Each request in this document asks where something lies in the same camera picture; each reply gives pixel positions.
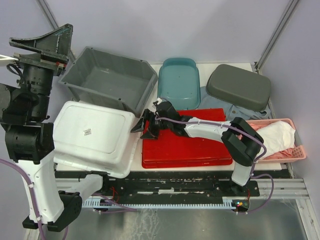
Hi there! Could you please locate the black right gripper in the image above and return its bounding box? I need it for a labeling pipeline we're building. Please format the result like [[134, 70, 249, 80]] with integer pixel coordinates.
[[130, 108, 172, 141]]

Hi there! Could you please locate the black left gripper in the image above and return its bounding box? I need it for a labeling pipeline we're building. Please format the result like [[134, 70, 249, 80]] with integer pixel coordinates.
[[12, 22, 76, 116]]

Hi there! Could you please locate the red plastic tray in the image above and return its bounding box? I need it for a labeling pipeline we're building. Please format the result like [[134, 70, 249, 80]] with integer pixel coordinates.
[[141, 120, 233, 169]]

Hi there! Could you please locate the white plastic tub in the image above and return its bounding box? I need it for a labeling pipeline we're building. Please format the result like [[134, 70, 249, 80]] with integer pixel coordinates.
[[53, 101, 140, 179]]

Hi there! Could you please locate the grey plastic basin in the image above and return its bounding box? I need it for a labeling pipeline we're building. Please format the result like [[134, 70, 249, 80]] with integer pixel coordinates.
[[206, 64, 271, 112]]

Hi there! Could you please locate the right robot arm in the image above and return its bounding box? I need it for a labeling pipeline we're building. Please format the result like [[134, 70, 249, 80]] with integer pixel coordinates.
[[130, 99, 267, 196]]

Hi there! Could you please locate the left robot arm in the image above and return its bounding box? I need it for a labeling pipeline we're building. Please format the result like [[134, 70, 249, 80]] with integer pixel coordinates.
[[0, 24, 111, 232]]

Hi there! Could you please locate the grey plastic crate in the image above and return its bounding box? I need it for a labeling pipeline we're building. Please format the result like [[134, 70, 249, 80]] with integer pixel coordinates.
[[58, 47, 158, 118]]

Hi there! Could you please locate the teal plastic basin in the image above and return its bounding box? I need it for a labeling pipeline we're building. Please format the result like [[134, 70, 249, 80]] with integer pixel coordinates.
[[157, 57, 201, 110]]

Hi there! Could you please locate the light blue denim jacket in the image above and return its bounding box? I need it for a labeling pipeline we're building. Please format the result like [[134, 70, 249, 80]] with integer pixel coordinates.
[[198, 86, 271, 121]]

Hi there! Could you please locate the white cloth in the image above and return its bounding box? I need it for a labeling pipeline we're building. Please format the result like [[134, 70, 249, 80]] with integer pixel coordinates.
[[256, 120, 296, 159]]

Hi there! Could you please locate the pink cloth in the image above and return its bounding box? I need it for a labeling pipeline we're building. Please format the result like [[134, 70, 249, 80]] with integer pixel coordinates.
[[248, 122, 294, 160]]

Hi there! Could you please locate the pink plastic basket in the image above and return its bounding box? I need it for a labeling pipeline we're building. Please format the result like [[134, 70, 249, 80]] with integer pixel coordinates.
[[247, 118, 306, 163]]

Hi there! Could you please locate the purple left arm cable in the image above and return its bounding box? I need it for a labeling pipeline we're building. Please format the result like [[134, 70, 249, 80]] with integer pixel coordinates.
[[0, 157, 138, 240]]

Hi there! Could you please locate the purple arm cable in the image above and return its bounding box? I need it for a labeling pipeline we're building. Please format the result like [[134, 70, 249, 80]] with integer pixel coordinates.
[[153, 113, 275, 215], [0, 157, 138, 240]]

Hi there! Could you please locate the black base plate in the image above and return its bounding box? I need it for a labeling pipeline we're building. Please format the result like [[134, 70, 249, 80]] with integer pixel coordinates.
[[54, 170, 261, 204]]

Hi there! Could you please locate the white slotted cable duct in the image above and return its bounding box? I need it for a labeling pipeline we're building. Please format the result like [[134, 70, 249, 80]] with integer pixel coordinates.
[[82, 196, 245, 210]]

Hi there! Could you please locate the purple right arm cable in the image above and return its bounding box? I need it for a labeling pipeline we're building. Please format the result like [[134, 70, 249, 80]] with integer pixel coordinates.
[[153, 113, 275, 215]]

